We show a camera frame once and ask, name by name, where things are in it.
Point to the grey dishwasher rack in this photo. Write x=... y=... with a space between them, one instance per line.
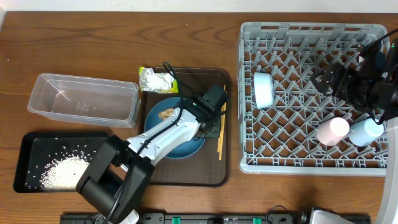
x=282 y=139

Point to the clear plastic bin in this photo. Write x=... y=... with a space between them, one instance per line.
x=85 y=100

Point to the light blue bowl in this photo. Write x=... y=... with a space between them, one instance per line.
x=263 y=90

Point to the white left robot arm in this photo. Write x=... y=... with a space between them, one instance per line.
x=117 y=177

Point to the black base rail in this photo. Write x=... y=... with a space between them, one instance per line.
x=159 y=218

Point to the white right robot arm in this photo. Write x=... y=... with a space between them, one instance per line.
x=383 y=96

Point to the pink cup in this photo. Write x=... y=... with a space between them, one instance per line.
x=332 y=131

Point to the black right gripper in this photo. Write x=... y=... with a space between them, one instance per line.
x=347 y=76

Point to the white rice pile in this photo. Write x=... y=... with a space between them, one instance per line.
x=56 y=164

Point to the light blue cup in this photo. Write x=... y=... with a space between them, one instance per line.
x=365 y=132

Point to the black plastic bin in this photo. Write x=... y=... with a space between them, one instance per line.
x=26 y=149

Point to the brown food scrap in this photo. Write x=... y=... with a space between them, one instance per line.
x=163 y=115

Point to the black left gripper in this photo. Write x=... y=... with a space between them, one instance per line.
x=215 y=135

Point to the dark blue plate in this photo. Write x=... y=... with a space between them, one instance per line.
x=183 y=150

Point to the brown plastic tray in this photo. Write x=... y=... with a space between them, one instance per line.
x=209 y=166

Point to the foil wrapper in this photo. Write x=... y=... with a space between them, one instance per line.
x=163 y=83

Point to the wooden chopstick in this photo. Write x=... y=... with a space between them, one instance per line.
x=222 y=146
x=222 y=124

